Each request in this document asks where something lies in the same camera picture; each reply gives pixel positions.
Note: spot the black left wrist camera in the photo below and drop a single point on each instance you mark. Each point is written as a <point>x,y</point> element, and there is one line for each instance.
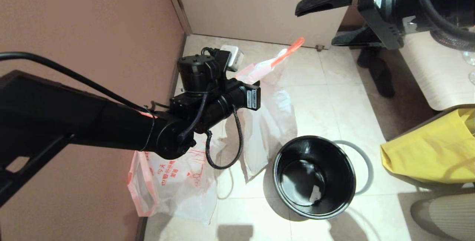
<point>196,74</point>

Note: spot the grey skirting board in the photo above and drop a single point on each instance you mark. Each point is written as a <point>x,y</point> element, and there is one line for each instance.
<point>177,66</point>

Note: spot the clear wine glass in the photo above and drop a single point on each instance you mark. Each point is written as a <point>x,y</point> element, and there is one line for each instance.
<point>469,58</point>
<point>471,78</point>

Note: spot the white red-printed trash bag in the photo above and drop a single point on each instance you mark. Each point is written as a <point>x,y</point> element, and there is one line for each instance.
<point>271,122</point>
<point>178,185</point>

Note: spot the small white litter scrap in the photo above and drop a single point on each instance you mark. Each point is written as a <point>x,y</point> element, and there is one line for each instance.
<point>314,192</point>

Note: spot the light woodgrain desk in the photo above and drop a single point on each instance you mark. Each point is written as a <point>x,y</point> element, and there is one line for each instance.
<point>438,74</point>

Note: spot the white door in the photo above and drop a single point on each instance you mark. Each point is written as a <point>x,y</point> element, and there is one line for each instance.
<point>259,7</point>

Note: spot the small metal door stop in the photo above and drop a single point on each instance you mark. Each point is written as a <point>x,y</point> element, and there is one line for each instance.
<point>318,47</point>

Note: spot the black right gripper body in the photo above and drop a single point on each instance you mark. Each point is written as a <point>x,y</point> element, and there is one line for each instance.
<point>374,11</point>

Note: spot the beige door frame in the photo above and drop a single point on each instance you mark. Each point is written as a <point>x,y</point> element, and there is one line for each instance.
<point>177,3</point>

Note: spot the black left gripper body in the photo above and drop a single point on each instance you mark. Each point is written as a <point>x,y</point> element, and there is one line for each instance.
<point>222,100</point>

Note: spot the black round trash bin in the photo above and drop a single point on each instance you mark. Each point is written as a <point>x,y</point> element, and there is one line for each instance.
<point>334,167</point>

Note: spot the yellow fabric bag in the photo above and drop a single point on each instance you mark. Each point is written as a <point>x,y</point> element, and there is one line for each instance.
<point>426,155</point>

